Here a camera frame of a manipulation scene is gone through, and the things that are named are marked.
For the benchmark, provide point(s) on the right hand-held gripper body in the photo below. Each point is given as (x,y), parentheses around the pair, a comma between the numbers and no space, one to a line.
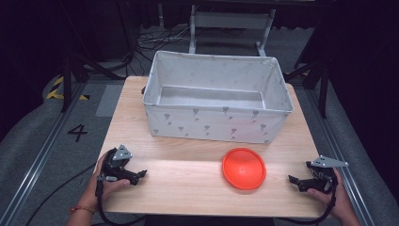
(323,175)

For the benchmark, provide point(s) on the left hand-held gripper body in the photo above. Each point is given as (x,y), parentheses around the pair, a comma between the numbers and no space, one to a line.
(113,166)

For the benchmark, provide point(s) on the orange round plastic disc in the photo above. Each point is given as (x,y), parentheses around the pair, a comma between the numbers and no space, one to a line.
(244,169)

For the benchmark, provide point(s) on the white fabric storage box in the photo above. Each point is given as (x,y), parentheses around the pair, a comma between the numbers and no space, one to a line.
(216,122)

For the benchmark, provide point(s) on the person's right hand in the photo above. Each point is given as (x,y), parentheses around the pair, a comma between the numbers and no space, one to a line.
(340,201)

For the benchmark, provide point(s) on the person's left hand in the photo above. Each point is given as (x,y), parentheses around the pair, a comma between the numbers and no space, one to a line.
(94,191)

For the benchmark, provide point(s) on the black metal stand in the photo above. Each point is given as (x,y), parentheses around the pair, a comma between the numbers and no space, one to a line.
(323,88)
(67,84)

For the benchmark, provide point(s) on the yellow black hazard tape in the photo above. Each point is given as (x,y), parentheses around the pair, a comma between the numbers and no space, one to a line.
(55,92)

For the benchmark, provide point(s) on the aluminium floor rail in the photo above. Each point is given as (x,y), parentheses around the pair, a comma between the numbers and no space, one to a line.
(37,163)
(342,150)

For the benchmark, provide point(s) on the grey metal frame stand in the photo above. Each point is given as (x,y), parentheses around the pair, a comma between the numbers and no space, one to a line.
(230,19)

